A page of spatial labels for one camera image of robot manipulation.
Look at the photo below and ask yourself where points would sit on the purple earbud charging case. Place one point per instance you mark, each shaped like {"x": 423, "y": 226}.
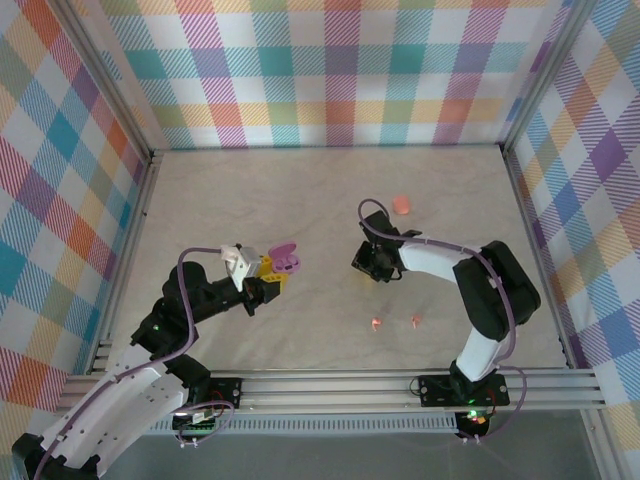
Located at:
{"x": 285, "y": 257}

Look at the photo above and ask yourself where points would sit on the orange earbud charging case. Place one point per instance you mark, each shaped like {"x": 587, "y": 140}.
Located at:
{"x": 401, "y": 204}

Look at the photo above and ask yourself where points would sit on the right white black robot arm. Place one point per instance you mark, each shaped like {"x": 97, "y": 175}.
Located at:
{"x": 430, "y": 257}

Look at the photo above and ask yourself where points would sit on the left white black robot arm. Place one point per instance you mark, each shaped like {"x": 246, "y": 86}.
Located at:
{"x": 125, "y": 400}

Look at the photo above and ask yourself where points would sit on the left controller board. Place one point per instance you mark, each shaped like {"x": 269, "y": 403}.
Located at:
{"x": 192, "y": 425}

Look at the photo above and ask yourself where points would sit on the controller board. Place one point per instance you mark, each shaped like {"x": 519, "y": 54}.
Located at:
{"x": 192, "y": 425}
{"x": 474, "y": 418}

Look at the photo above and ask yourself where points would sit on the right controller board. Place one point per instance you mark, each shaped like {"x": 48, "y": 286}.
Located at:
{"x": 474, "y": 418}

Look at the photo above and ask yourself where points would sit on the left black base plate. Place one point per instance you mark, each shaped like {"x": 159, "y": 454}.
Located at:
{"x": 225, "y": 390}

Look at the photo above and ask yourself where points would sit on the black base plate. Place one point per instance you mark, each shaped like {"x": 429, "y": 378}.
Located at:
{"x": 435, "y": 390}
{"x": 225, "y": 390}

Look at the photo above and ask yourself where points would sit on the left aluminium side rail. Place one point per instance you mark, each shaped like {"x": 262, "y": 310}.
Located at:
{"x": 137, "y": 220}

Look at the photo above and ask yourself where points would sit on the aluminium side rail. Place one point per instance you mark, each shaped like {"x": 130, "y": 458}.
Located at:
{"x": 530, "y": 225}
{"x": 137, "y": 220}

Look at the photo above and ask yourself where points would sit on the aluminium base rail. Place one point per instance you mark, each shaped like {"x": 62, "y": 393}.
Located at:
{"x": 325, "y": 387}

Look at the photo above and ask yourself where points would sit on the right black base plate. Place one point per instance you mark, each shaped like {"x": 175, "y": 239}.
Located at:
{"x": 435, "y": 390}

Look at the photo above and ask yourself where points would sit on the right aluminium side rail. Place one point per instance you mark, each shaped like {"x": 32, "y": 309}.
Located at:
{"x": 530, "y": 225}

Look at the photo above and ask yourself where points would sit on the left aluminium corner post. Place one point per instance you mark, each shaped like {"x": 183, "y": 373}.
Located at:
{"x": 107, "y": 80}

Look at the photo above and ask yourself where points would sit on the aluminium corner post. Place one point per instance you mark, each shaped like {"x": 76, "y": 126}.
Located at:
{"x": 547, "y": 75}
{"x": 107, "y": 80}

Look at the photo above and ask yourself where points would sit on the right aluminium corner post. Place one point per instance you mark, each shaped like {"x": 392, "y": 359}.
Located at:
{"x": 547, "y": 75}

